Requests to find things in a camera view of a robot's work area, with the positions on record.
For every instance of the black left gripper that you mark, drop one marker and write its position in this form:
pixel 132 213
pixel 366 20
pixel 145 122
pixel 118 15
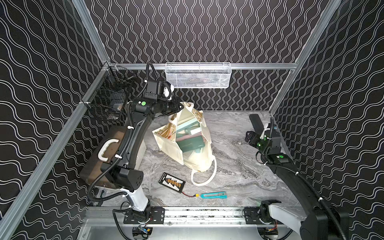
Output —
pixel 173 106

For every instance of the teal utility knife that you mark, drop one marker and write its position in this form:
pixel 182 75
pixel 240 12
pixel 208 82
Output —
pixel 215 195

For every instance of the cream canvas tote bag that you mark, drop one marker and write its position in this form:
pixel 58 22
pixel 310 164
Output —
pixel 167 138

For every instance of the white wire mesh basket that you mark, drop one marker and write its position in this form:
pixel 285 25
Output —
pixel 197 75

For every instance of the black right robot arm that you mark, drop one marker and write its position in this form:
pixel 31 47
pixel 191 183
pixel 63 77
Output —
pixel 315 219

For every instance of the red battery wire yellow plug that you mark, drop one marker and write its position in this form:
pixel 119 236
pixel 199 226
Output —
pixel 191 196

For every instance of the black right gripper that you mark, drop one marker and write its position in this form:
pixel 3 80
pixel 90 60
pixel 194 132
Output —
pixel 252 134

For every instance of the black wire basket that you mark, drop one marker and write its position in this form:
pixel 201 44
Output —
pixel 109 102

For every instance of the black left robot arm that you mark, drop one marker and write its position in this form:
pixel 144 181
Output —
pixel 121 170

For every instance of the brown storage box white handle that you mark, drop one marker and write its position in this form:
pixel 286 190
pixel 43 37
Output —
pixel 103 154

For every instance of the black pencil case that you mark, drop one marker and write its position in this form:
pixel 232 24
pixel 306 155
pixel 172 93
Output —
pixel 257 124

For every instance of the light green case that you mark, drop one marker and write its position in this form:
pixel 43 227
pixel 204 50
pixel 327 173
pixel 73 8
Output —
pixel 187 124

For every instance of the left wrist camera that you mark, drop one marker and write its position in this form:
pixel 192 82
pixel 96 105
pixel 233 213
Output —
pixel 158 91

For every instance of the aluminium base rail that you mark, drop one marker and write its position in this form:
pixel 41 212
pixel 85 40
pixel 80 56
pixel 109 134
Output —
pixel 201 217

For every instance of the black battery pack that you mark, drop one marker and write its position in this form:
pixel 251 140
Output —
pixel 172 182

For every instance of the dark green pencil case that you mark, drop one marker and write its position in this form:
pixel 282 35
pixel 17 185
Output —
pixel 191 144

